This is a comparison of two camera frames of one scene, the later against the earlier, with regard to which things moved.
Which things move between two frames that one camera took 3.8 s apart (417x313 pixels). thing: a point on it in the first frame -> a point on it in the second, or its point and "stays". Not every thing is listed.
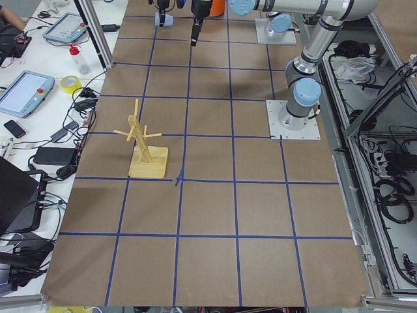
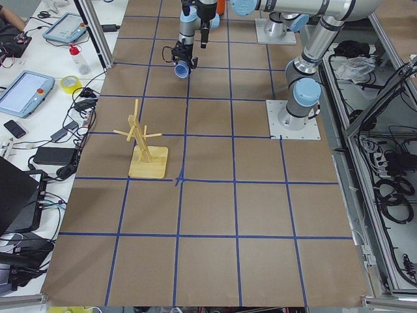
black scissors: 43,14 stays
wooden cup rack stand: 148,162 stays
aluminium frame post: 94,27 stays
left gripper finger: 196,29 -> 204,33
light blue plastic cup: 169,19 -> 182,69
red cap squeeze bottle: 79,60 stays
